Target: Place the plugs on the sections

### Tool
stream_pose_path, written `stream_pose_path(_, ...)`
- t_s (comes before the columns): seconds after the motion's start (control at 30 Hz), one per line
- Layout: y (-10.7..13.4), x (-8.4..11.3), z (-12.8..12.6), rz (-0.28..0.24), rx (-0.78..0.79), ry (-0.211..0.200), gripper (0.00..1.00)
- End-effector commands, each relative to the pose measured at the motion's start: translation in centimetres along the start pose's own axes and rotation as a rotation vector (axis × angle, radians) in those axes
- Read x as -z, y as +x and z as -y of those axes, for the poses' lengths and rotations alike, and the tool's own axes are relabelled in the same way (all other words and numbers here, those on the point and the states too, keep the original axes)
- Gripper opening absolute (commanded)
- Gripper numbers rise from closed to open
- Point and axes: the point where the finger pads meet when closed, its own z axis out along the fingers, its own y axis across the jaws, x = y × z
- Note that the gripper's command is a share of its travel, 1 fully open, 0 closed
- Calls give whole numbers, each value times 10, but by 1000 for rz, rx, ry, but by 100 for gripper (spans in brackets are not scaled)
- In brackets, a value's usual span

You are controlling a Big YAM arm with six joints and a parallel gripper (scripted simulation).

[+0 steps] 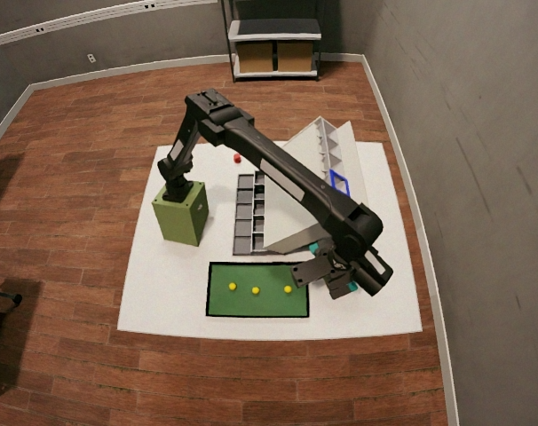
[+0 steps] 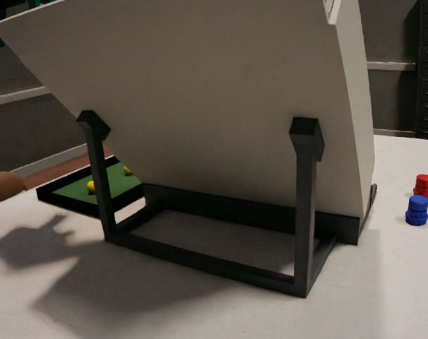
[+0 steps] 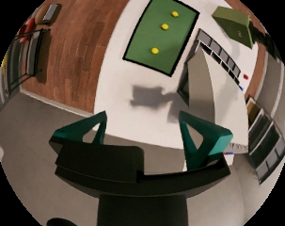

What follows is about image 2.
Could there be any red plug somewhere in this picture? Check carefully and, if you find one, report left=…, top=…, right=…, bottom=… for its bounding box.
left=413, top=174, right=428, bottom=198

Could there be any dark grey support stand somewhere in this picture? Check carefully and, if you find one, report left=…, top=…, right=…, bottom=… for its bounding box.
left=76, top=110, right=336, bottom=299

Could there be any large white panel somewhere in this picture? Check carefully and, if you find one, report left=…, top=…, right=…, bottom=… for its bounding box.
left=0, top=0, right=377, bottom=246

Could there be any blue plug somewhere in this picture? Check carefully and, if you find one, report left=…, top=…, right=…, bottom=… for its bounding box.
left=405, top=195, right=428, bottom=226

